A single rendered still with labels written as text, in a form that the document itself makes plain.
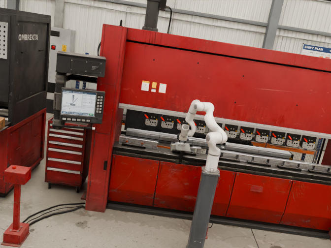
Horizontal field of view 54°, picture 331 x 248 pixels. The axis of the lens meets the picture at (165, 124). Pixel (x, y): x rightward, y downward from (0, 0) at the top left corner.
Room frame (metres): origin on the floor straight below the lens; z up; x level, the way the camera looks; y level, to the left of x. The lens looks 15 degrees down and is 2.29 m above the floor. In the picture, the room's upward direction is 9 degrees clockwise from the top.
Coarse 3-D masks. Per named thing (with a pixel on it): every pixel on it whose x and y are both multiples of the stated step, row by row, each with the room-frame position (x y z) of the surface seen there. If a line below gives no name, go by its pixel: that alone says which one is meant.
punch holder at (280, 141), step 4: (272, 132) 4.00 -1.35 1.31; (276, 132) 3.97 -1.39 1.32; (280, 132) 3.97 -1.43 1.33; (284, 132) 3.97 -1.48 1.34; (272, 136) 3.97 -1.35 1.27; (276, 136) 3.97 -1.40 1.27; (280, 136) 3.98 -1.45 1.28; (284, 136) 3.97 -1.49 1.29; (272, 140) 3.97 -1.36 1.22; (276, 140) 3.98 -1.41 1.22; (280, 140) 3.97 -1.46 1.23; (280, 144) 3.97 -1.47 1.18
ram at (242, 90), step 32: (128, 64) 3.91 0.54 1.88; (160, 64) 3.92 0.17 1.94; (192, 64) 3.93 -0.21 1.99; (224, 64) 3.95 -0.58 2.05; (256, 64) 3.96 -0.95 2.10; (128, 96) 3.91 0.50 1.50; (160, 96) 3.92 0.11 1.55; (192, 96) 3.94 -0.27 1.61; (224, 96) 3.95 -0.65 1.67; (256, 96) 3.96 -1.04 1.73; (288, 96) 3.97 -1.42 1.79; (320, 96) 3.99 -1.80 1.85; (320, 128) 3.99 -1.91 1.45
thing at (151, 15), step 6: (150, 0) 3.98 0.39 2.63; (156, 0) 3.98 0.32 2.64; (162, 0) 4.01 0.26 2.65; (150, 6) 3.98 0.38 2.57; (156, 6) 3.99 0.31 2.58; (162, 6) 4.01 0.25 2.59; (168, 6) 4.05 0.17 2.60; (150, 12) 3.98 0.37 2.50; (156, 12) 4.00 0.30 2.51; (150, 18) 3.98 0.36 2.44; (156, 18) 4.01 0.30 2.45; (144, 24) 4.03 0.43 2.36; (150, 24) 3.98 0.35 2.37; (156, 24) 4.02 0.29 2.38; (150, 30) 3.96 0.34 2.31; (156, 30) 4.00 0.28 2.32; (168, 30) 4.19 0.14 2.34
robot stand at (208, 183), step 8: (200, 176) 3.24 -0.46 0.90; (208, 176) 3.11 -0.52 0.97; (216, 176) 3.10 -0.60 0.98; (200, 184) 3.14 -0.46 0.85; (208, 184) 3.11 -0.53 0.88; (216, 184) 3.13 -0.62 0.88; (200, 192) 3.12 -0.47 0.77; (208, 192) 3.11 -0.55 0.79; (200, 200) 3.11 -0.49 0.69; (208, 200) 3.11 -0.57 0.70; (200, 208) 3.11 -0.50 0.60; (208, 208) 3.11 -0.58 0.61; (200, 216) 3.11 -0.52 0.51; (208, 216) 3.12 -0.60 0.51; (192, 224) 3.17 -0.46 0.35; (200, 224) 3.11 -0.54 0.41; (192, 232) 3.13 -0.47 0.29; (200, 232) 3.11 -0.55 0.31; (192, 240) 3.11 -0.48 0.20; (200, 240) 3.11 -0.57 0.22
